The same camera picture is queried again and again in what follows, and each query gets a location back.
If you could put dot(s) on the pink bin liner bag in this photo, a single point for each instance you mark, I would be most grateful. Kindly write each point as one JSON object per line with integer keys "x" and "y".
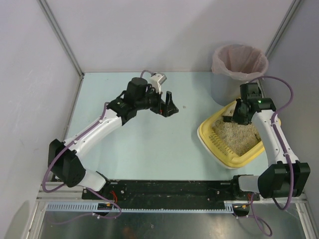
{"x": 239, "y": 62}

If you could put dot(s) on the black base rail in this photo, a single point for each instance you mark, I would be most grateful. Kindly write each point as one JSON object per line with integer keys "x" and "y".
{"x": 159, "y": 195}

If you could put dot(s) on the beige cat litter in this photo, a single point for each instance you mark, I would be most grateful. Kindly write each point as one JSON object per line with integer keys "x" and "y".
{"x": 239, "y": 138}

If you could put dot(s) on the yellow litter box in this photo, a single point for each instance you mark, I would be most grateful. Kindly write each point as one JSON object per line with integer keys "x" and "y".
{"x": 218, "y": 148}

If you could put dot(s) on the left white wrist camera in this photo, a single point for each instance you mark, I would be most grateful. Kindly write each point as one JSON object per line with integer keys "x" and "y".
{"x": 157, "y": 80}

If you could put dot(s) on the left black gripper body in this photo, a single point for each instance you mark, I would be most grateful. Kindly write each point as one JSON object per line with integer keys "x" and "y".
{"x": 161, "y": 106}

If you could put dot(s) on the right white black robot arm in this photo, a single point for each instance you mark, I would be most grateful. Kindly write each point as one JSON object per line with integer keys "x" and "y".
{"x": 285, "y": 176}

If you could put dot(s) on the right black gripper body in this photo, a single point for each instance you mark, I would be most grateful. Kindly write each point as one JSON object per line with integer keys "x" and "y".
{"x": 239, "y": 115}

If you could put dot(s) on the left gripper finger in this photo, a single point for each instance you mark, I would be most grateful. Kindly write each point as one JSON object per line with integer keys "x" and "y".
{"x": 169, "y": 102}
{"x": 169, "y": 110}

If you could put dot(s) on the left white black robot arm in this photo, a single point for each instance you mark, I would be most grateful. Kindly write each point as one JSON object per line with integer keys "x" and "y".
{"x": 64, "y": 157}

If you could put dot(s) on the grey trash bin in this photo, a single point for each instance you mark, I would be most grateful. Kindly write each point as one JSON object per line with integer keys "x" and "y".
{"x": 224, "y": 90}

